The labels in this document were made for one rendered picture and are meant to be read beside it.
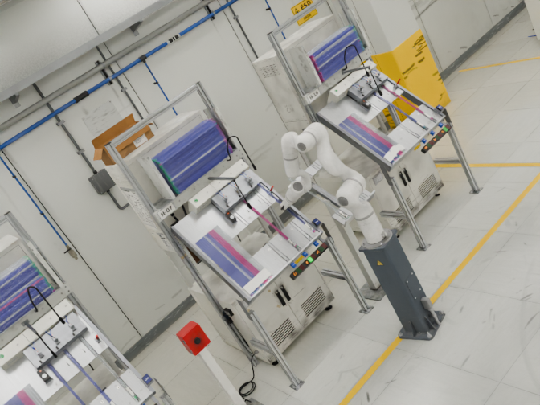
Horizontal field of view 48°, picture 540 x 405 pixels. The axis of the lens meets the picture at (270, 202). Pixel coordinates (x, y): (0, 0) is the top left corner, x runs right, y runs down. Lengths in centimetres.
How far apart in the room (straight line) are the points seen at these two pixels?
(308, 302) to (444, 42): 454
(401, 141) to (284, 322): 157
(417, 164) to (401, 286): 160
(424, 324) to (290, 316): 97
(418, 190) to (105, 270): 272
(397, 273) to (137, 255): 262
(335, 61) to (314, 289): 172
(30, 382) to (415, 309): 226
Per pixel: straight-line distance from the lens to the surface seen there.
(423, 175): 513
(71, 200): 527
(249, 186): 406
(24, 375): 375
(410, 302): 380
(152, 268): 557
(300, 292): 436
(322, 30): 494
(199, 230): 395
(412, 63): 676
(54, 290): 373
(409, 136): 464
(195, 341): 374
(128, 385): 362
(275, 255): 390
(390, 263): 363
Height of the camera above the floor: 247
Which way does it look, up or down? 21 degrees down
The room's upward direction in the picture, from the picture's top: 30 degrees counter-clockwise
